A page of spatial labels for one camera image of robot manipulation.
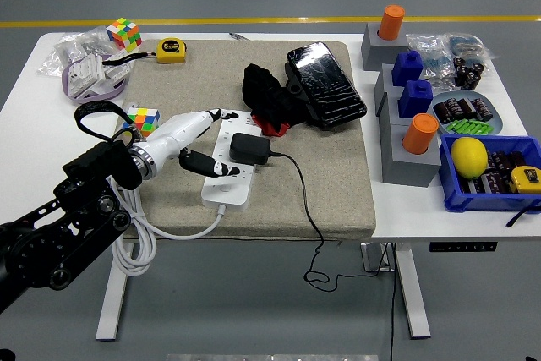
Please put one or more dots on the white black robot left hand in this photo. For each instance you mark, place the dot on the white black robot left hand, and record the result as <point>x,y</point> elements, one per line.
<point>169,137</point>

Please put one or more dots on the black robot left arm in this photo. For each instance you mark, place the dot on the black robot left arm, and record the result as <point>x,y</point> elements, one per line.
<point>42,242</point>

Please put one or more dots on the rubik's cube with white edges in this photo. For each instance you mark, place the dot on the rubik's cube with white edges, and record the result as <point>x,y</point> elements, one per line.
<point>143,118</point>
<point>123,34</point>

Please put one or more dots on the grey-brown fabric mat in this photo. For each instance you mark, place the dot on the grey-brown fabric mat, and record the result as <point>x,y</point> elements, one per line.
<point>190,82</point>

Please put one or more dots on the white socket boxes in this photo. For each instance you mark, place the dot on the white socket boxes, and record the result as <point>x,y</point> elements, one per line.
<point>89,71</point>

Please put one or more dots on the black cloth with red trim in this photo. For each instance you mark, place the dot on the black cloth with red trim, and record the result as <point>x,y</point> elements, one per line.
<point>262,86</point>

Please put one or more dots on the dark pen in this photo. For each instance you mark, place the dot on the dark pen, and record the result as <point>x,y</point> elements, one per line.
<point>236,36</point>

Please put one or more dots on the clear plastic bag white parts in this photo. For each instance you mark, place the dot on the clear plastic bag white parts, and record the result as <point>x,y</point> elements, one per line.
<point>78,46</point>

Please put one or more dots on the black table control panel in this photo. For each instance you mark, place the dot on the black table control panel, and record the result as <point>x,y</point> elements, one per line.
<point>462,247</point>

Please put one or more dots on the black phone stand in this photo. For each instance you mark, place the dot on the black phone stand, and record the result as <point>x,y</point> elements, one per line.
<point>296,87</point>

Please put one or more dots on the white table leg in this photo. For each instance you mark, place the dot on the white table leg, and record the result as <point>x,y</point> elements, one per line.
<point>412,293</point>
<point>112,293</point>

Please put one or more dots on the black glossy phone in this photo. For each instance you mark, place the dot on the black glossy phone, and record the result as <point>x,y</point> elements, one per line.
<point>325,82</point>

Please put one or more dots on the blue plastic bin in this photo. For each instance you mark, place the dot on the blue plastic bin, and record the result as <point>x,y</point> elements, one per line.
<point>477,202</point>

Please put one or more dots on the yellow black tape measure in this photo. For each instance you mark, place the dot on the yellow black tape measure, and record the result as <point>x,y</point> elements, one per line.
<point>526,179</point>

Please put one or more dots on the dark brown capacitor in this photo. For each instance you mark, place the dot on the dark brown capacitor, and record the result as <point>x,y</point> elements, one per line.
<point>469,186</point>
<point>467,107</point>
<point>493,181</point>
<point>499,161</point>
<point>443,111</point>
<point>482,109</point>
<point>454,107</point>
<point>518,158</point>

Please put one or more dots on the silver box under table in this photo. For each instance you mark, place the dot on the silver box under table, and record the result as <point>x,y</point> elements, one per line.
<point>374,257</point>

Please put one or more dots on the yellow lemon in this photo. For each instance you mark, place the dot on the yellow lemon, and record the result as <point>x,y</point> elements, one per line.
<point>469,158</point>

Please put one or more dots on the grey block with square hole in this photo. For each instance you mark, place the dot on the grey block with square hole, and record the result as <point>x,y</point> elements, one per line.
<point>384,80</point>
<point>391,109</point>

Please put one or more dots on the grey block with round hole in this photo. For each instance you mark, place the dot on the grey block with round hole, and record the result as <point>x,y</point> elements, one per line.
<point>376,53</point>
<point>406,171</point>

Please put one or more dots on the light blue plate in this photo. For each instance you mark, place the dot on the light blue plate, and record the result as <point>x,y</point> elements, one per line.
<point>497,122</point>

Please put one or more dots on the green small parts pile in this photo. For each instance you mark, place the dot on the green small parts pile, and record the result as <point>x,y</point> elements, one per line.
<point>469,126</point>

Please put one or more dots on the blue square peg block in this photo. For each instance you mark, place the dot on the blue square peg block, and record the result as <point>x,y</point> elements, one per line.
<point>416,100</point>
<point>406,69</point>

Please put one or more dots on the orange cylinder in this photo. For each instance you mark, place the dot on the orange cylinder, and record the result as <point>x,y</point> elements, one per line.
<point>391,22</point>
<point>419,135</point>

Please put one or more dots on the clear plastic bag of parts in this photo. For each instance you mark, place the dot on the clear plastic bag of parts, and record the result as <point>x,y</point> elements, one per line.
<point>429,50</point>

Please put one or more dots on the dark capacitor cluster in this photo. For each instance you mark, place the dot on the dark capacitor cluster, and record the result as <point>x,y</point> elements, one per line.
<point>468,72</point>

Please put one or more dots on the clear bag with blue parts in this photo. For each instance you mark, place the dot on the clear bag with blue parts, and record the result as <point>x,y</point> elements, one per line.
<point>467,45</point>

